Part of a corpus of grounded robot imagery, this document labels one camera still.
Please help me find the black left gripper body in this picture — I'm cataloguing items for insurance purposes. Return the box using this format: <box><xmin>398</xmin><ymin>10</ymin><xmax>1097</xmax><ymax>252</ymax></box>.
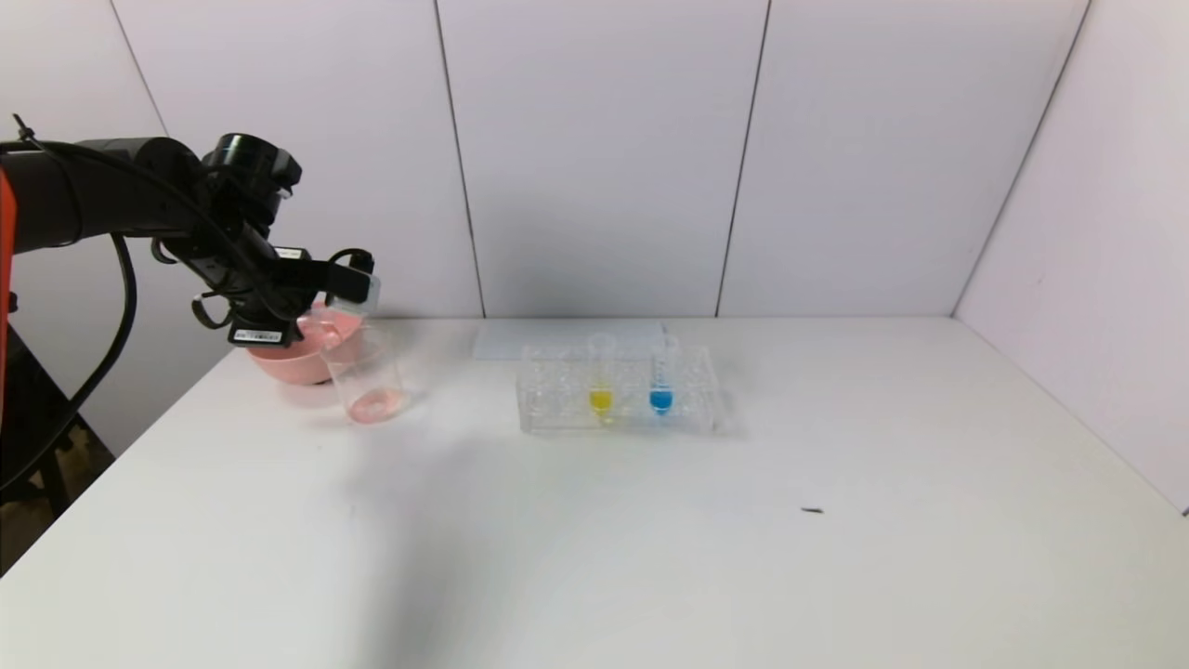
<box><xmin>227</xmin><ymin>300</ymin><xmax>307</xmax><ymax>348</ymax></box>

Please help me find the test tube with red liquid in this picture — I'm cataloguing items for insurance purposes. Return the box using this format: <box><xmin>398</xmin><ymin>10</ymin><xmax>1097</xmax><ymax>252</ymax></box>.
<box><xmin>319</xmin><ymin>272</ymin><xmax>383</xmax><ymax>323</ymax></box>

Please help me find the clear plastic beaker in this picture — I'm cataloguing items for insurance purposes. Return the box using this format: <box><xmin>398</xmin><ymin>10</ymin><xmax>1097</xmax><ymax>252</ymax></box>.
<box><xmin>320</xmin><ymin>321</ymin><xmax>412</xmax><ymax>426</ymax></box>

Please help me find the test tube with yellow liquid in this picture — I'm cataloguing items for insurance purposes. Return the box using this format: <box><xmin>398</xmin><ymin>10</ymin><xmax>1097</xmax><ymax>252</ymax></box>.
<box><xmin>588</xmin><ymin>334</ymin><xmax>617</xmax><ymax>420</ymax></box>

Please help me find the test tube with blue liquid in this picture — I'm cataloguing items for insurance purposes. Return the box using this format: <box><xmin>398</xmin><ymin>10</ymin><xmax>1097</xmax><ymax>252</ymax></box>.
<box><xmin>647</xmin><ymin>333</ymin><xmax>676</xmax><ymax>417</ymax></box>

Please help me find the clear plastic test tube rack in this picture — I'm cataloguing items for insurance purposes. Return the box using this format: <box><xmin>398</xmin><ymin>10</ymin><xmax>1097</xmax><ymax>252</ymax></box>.
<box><xmin>517</xmin><ymin>344</ymin><xmax>719</xmax><ymax>437</ymax></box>

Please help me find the pink bowl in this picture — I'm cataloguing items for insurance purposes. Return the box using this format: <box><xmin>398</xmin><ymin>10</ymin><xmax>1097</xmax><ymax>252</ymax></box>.
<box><xmin>247</xmin><ymin>302</ymin><xmax>367</xmax><ymax>387</ymax></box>

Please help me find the white paper sheet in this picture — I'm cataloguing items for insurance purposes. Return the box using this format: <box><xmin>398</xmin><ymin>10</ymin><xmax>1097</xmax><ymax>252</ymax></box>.
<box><xmin>472</xmin><ymin>321</ymin><xmax>669</xmax><ymax>362</ymax></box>

